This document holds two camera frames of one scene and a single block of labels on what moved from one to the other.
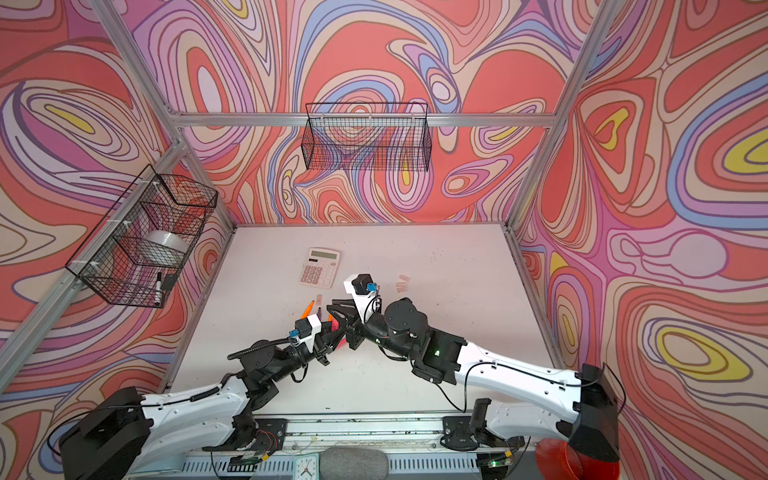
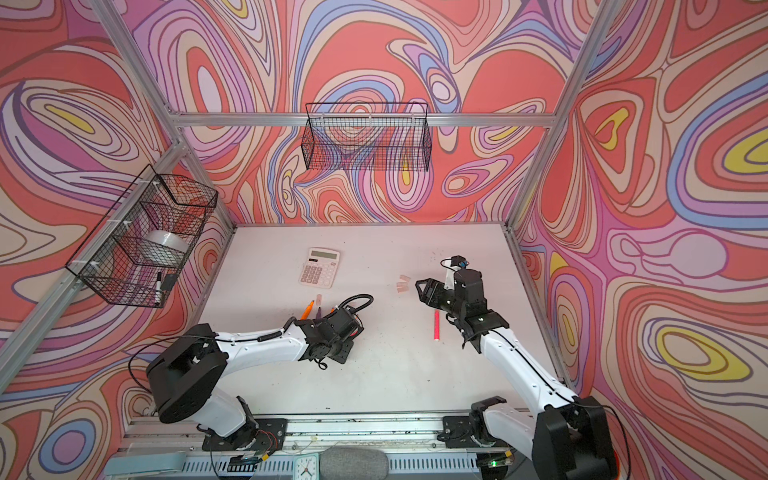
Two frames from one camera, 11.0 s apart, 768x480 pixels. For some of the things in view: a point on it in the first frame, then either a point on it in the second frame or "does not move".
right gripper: [353, 329] -> [433, 289]
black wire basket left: [142, 244] does not move
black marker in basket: [158, 292] does not move
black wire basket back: [367, 137] does not move
